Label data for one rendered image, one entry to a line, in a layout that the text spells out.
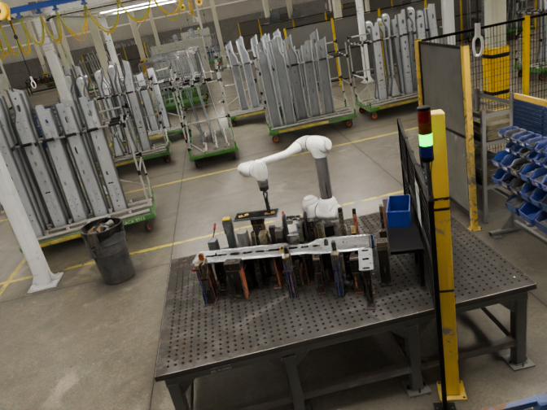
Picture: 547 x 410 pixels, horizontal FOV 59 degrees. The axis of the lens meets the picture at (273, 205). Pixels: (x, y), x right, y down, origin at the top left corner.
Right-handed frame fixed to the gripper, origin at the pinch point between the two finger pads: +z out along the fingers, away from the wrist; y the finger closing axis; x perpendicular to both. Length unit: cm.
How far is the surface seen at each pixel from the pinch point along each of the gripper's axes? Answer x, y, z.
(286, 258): 10, 58, 17
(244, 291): -27, 50, 43
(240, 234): -24.4, 18.2, 10.4
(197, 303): -66, 42, 51
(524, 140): 238, -65, 5
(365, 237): 69, 41, 20
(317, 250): 33, 47, 20
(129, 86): -285, -681, -50
